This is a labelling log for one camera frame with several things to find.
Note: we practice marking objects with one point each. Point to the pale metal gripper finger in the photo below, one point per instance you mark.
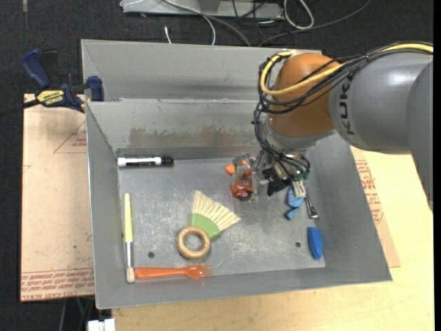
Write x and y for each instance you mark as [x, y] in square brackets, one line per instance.
[255, 191]
[245, 160]

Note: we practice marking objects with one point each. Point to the orange toy scooter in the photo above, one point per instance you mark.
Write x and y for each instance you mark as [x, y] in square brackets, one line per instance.
[242, 187]

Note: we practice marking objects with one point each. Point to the blue plastic clip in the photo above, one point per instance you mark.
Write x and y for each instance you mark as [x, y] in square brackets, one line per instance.
[293, 200]

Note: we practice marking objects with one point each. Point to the green hand brush pale bristles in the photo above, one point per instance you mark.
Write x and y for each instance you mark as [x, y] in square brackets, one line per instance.
[206, 223]

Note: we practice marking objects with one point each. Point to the grey metal bin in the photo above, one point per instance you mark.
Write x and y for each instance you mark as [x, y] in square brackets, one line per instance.
[193, 198]

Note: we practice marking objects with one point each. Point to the blue oval plastic piece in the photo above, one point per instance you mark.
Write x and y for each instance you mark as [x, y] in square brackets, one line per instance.
[315, 241]

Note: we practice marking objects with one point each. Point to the black and white marker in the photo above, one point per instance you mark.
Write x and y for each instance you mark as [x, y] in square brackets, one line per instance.
[141, 161]

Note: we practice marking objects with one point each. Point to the orange plastic fork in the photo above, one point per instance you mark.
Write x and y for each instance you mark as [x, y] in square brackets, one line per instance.
[162, 273]

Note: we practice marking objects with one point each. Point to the brown cardboard board red print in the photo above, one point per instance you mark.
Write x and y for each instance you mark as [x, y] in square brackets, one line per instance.
[51, 202]

